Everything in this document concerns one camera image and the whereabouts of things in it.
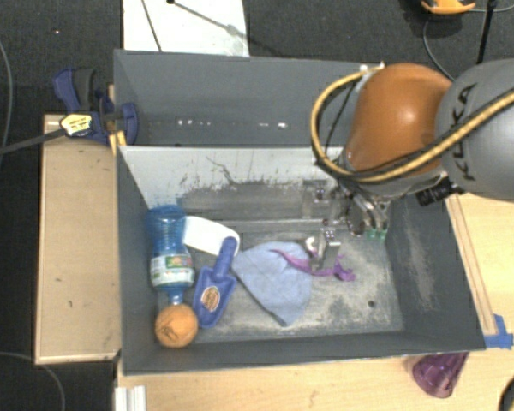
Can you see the grey metal bin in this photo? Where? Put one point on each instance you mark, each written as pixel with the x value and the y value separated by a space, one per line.
pixel 222 97

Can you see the purple toy lizard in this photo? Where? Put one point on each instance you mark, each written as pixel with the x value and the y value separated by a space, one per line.
pixel 300 264

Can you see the blue plastic bottle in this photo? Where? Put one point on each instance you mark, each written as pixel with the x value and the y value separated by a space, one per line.
pixel 169 251

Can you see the white band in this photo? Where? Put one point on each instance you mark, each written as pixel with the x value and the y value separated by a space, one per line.
pixel 203 234

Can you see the blue toy trowel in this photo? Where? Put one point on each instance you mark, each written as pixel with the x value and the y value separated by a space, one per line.
pixel 214 289

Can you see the purple plastic cup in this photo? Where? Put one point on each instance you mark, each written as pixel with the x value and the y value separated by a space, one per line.
pixel 439 373

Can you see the pale wood board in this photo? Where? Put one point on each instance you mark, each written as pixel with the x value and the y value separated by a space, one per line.
pixel 77 246

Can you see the black cylinder on white bracket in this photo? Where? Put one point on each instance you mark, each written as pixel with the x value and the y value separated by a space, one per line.
pixel 434 194

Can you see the orange ball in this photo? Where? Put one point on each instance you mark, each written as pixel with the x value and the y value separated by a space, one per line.
pixel 176 326

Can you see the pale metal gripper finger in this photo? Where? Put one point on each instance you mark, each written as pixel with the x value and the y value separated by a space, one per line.
pixel 333 255
pixel 318 257

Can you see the light blue cloth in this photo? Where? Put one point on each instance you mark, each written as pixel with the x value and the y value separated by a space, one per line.
pixel 278 285

